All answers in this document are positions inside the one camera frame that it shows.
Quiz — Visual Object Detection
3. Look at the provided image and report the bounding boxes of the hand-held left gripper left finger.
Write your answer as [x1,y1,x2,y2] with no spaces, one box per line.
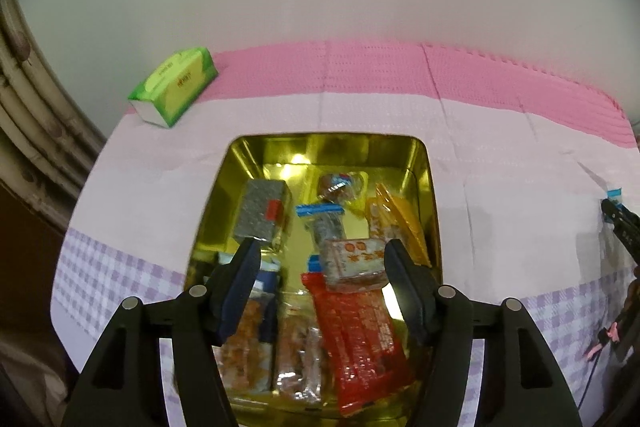
[60,237,263,427]

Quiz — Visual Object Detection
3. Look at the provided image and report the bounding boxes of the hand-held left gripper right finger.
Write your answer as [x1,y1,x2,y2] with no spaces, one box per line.
[382,238,583,427]

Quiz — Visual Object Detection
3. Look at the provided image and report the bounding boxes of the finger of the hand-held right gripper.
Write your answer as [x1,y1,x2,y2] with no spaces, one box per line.
[600,198,640,259]

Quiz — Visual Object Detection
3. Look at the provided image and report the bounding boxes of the blue cracker packet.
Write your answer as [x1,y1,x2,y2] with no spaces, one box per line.
[216,252,282,343]

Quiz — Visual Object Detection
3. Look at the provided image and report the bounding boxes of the brown nut candy bar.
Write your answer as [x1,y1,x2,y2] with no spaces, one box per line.
[319,237,390,292]

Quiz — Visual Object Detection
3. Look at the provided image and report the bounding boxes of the twisted fried dough packet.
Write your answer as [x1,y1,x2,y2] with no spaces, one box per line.
[214,292,276,395]

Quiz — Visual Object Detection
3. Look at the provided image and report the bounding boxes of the red snack packet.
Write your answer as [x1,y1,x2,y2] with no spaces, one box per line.
[300,271,410,417]

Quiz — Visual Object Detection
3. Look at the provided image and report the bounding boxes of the yellow snack packet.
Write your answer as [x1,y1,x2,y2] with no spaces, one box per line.
[364,183,433,269]

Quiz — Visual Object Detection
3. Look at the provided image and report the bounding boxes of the long golden pastry packet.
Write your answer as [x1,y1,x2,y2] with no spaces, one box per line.
[272,292,328,405]

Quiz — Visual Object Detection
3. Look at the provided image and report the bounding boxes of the silver snack packet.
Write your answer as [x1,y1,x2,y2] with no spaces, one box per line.
[232,178,294,248]

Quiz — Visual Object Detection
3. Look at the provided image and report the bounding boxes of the clear candy with blue ends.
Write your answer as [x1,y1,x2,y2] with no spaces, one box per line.
[295,203,347,273]

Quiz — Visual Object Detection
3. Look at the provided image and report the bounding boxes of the yellow candy packet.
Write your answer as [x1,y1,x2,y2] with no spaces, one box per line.
[316,171,370,212]

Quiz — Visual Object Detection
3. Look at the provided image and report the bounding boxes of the maroon tin box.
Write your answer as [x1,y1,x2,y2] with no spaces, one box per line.
[185,133,443,427]

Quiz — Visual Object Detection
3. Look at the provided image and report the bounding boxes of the pink clip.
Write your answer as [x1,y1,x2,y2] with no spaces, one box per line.
[587,327,619,360]

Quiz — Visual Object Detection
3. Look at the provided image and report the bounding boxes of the pink checked bed sheet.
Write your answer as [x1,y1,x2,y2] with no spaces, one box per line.
[50,41,640,427]

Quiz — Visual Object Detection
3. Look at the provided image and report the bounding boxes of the green tissue pack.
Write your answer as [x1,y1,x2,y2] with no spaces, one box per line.
[126,47,219,128]

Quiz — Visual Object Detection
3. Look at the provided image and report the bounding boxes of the dark wooden cabinet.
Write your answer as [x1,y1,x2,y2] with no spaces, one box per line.
[0,187,68,338]

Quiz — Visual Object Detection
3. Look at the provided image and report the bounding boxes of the beige radiator pipes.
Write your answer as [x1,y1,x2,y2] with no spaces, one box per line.
[0,0,108,228]

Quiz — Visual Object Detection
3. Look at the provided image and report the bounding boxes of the black cable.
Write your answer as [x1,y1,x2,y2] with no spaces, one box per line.
[577,349,603,410]

